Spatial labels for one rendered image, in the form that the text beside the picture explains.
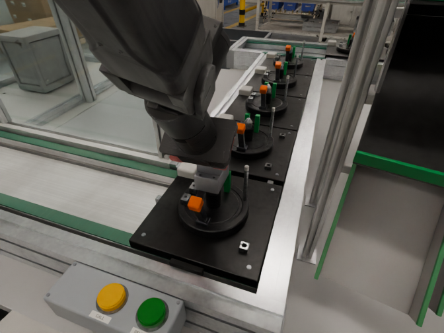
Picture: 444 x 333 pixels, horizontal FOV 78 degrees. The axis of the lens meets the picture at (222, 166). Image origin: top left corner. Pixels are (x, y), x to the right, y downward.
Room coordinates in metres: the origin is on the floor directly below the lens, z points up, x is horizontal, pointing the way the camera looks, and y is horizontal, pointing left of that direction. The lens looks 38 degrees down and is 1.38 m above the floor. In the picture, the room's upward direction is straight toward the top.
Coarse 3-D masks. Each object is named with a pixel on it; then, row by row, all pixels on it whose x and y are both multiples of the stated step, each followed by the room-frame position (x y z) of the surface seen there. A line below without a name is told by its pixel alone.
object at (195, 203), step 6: (198, 192) 0.33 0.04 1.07; (204, 192) 0.33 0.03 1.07; (192, 198) 0.31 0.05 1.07; (198, 198) 0.31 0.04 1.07; (192, 204) 0.30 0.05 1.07; (198, 204) 0.30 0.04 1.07; (192, 210) 0.31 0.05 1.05; (198, 210) 0.30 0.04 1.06; (204, 210) 0.33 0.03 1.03; (198, 216) 0.32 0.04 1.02; (204, 216) 0.32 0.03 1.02
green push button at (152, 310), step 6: (150, 300) 0.20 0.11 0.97; (156, 300) 0.20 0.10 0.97; (144, 306) 0.19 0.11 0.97; (150, 306) 0.19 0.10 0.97; (156, 306) 0.19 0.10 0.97; (162, 306) 0.19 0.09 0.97; (138, 312) 0.18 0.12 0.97; (144, 312) 0.18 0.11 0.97; (150, 312) 0.18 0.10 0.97; (156, 312) 0.18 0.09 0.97; (162, 312) 0.18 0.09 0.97; (138, 318) 0.18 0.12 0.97; (144, 318) 0.17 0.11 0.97; (150, 318) 0.17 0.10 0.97; (156, 318) 0.17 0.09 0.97; (162, 318) 0.18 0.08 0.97; (144, 324) 0.17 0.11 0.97; (150, 324) 0.17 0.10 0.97; (156, 324) 0.17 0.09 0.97
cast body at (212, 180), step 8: (200, 168) 0.36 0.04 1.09; (208, 168) 0.36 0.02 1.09; (200, 176) 0.35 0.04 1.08; (208, 176) 0.35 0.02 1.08; (216, 176) 0.35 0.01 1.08; (224, 176) 0.37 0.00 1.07; (200, 184) 0.35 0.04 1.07; (208, 184) 0.35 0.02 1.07; (216, 184) 0.34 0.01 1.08; (216, 192) 0.34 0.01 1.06
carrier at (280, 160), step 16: (272, 112) 0.63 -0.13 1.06; (256, 128) 0.66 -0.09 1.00; (272, 128) 0.71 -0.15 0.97; (256, 144) 0.60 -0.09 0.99; (272, 144) 0.60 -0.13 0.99; (288, 144) 0.63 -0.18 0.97; (240, 160) 0.55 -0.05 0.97; (256, 160) 0.55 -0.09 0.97; (272, 160) 0.55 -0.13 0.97; (288, 160) 0.55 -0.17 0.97; (240, 176) 0.50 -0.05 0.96; (256, 176) 0.49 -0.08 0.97; (272, 176) 0.49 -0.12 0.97
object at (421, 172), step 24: (408, 0) 0.38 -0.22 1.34; (408, 24) 0.45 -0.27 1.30; (432, 24) 0.44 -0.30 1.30; (408, 48) 0.40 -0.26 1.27; (432, 48) 0.39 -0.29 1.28; (384, 72) 0.33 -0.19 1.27; (408, 72) 0.36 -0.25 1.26; (432, 72) 0.35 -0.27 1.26; (384, 96) 0.33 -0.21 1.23; (408, 96) 0.32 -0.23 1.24; (432, 96) 0.32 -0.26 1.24; (384, 120) 0.30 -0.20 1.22; (408, 120) 0.29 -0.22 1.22; (432, 120) 0.29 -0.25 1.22; (360, 144) 0.25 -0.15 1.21; (384, 144) 0.27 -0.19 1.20; (408, 144) 0.26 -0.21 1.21; (432, 144) 0.26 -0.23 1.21; (384, 168) 0.23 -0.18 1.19; (408, 168) 0.22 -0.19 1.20; (432, 168) 0.23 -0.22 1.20
